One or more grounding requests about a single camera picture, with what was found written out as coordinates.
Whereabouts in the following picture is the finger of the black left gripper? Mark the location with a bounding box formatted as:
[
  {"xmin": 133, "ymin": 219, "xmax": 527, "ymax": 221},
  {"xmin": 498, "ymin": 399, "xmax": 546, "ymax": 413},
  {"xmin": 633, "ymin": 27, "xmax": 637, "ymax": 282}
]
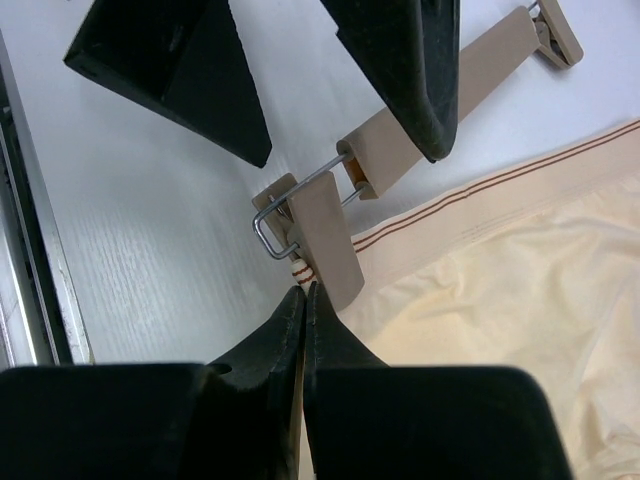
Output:
[
  {"xmin": 322, "ymin": 0, "xmax": 460, "ymax": 162},
  {"xmin": 64, "ymin": 0, "xmax": 272, "ymax": 168}
]

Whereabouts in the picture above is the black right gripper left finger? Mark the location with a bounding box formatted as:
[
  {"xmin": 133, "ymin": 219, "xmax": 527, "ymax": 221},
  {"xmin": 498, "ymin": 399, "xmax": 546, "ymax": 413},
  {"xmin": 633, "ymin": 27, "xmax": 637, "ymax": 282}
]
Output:
[{"xmin": 1, "ymin": 287, "xmax": 305, "ymax": 479}]

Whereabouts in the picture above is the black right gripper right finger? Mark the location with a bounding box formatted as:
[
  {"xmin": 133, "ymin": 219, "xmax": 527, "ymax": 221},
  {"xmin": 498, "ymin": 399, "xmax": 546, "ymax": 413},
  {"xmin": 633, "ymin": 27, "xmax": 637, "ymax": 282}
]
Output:
[{"xmin": 303, "ymin": 284, "xmax": 572, "ymax": 479}]

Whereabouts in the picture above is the wooden clip hanger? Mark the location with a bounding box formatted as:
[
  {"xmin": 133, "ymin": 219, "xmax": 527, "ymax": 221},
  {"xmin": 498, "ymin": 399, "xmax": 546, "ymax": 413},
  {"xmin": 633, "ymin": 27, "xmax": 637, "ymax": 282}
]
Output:
[{"xmin": 252, "ymin": 1, "xmax": 584, "ymax": 310}]

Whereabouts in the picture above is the beige underwear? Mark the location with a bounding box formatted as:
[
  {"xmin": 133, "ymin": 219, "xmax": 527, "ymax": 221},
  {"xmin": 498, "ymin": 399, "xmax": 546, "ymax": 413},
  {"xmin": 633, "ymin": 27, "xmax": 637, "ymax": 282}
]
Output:
[{"xmin": 339, "ymin": 120, "xmax": 639, "ymax": 479}]

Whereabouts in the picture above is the aluminium mounting rail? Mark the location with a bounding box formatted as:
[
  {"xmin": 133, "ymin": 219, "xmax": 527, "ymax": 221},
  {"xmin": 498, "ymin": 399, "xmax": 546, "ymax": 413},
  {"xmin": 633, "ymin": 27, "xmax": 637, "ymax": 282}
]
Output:
[{"xmin": 1, "ymin": 47, "xmax": 95, "ymax": 368}]

